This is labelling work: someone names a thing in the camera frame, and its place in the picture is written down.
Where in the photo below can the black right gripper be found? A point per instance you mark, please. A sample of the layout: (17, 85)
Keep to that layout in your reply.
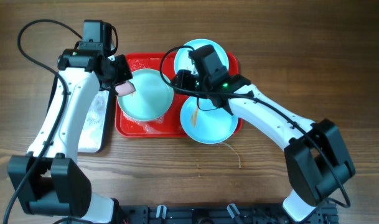
(183, 78)

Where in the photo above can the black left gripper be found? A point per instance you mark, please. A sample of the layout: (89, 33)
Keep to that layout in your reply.
(122, 72)

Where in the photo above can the light blue plate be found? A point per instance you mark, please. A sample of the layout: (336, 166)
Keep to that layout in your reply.
(205, 123)
(183, 62)

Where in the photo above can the pink sponge green scourer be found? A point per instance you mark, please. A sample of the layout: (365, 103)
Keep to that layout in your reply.
(124, 89)

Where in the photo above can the pale green plate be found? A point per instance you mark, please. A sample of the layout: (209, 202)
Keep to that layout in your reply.
(152, 98)

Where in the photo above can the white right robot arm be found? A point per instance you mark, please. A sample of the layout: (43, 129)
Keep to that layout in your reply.
(317, 159)

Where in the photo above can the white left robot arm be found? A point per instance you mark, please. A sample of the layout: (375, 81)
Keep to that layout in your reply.
(47, 180)

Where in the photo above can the red plastic tray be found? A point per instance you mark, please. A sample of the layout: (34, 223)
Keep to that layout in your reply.
(167, 126)

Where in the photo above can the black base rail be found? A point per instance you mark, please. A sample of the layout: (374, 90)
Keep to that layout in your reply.
(269, 213)

